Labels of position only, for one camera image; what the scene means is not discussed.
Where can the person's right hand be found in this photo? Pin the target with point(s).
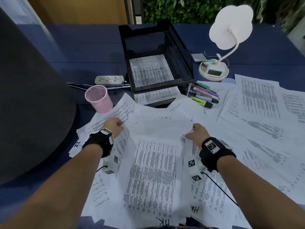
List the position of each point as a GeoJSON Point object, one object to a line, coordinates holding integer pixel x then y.
{"type": "Point", "coordinates": [199, 135]}

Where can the person's left hand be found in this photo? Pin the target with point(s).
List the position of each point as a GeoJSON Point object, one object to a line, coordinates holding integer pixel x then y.
{"type": "Point", "coordinates": [114, 126]}

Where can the bunch of coloured markers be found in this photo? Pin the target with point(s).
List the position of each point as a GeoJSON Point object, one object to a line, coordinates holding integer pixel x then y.
{"type": "Point", "coordinates": [203, 97]}

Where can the printed paper sheet bundle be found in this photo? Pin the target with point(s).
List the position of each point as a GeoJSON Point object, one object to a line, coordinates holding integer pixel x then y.
{"type": "Point", "coordinates": [159, 126]}

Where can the pile of printed papers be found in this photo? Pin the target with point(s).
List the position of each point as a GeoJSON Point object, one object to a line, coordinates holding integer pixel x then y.
{"type": "Point", "coordinates": [262, 121]}

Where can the person's right forearm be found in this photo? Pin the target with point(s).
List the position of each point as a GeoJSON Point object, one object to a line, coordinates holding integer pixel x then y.
{"type": "Point", "coordinates": [257, 195]}

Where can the person's left forearm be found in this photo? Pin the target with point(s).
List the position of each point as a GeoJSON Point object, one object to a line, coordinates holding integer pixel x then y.
{"type": "Point", "coordinates": [54, 188]}

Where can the person's patterned clothing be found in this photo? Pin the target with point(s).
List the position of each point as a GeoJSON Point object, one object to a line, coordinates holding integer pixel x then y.
{"type": "Point", "coordinates": [178, 228]}

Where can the white flower-shaped desk lamp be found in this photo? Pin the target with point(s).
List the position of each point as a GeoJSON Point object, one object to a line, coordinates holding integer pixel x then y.
{"type": "Point", "coordinates": [228, 26]}

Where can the black left wristband with markers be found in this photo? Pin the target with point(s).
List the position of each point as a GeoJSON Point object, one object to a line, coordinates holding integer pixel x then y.
{"type": "Point", "coordinates": [97, 141]}

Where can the black wristband with markers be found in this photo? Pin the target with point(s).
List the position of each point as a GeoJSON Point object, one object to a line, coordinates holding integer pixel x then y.
{"type": "Point", "coordinates": [97, 141]}
{"type": "Point", "coordinates": [214, 155]}

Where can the black right wristband with markers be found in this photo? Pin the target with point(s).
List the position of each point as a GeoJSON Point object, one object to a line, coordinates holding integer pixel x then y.
{"type": "Point", "coordinates": [214, 155]}

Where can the pink mesh cup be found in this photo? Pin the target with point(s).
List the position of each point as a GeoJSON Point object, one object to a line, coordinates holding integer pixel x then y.
{"type": "Point", "coordinates": [100, 102]}

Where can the white power strip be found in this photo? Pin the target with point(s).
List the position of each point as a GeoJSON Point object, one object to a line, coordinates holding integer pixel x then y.
{"type": "Point", "coordinates": [108, 80]}

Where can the pale blue round pad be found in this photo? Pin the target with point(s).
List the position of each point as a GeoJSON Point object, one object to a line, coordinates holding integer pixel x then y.
{"type": "Point", "coordinates": [227, 81]}

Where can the small digital clock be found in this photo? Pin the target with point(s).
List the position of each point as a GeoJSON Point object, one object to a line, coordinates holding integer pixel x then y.
{"type": "Point", "coordinates": [214, 72]}

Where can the mint green eraser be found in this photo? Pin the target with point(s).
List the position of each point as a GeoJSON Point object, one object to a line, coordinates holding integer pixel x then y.
{"type": "Point", "coordinates": [209, 62]}

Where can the small grey square card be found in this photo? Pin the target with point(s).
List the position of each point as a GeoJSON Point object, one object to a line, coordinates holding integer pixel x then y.
{"type": "Point", "coordinates": [197, 57]}

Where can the black mesh tiered tray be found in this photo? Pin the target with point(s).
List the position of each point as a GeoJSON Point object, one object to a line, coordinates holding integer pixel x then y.
{"type": "Point", "coordinates": [181, 57]}

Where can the large black chair back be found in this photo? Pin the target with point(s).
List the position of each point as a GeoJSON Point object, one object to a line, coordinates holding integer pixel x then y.
{"type": "Point", "coordinates": [31, 104]}

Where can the white column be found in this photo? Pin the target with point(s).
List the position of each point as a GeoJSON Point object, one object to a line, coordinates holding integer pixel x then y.
{"type": "Point", "coordinates": [297, 38]}

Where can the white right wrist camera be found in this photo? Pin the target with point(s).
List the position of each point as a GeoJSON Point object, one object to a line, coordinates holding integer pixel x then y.
{"type": "Point", "coordinates": [194, 169]}

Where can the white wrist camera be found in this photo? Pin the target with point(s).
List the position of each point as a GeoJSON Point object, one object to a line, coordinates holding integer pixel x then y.
{"type": "Point", "coordinates": [194, 169]}
{"type": "Point", "coordinates": [113, 164]}

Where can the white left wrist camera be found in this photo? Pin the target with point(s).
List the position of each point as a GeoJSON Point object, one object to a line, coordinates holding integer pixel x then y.
{"type": "Point", "coordinates": [113, 164]}

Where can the dark metal door frame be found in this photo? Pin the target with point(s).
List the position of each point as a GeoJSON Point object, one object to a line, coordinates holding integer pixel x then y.
{"type": "Point", "coordinates": [137, 9]}

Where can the green plant wall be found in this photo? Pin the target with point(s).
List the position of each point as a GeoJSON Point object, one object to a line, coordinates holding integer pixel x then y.
{"type": "Point", "coordinates": [190, 9]}

